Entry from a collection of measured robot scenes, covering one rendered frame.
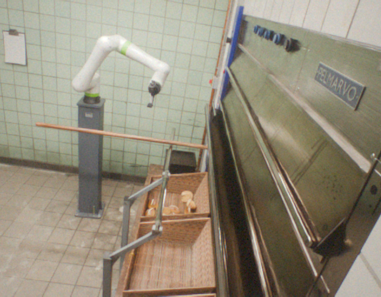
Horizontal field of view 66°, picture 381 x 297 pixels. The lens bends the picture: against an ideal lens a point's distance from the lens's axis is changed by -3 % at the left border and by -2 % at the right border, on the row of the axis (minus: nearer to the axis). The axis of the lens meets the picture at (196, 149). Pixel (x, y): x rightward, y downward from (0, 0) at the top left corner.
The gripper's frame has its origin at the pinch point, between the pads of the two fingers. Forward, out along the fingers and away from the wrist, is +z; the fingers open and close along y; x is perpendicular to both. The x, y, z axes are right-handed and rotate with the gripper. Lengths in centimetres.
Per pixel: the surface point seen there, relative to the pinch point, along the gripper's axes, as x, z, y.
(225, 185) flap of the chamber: -47, 86, 8
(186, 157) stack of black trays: -34, -49, 68
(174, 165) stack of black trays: -24, -30, 68
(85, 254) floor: 42, 9, 148
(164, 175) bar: -18, 48, 31
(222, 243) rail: -42, 125, 5
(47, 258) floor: 71, 19, 148
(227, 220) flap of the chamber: -45, 110, 8
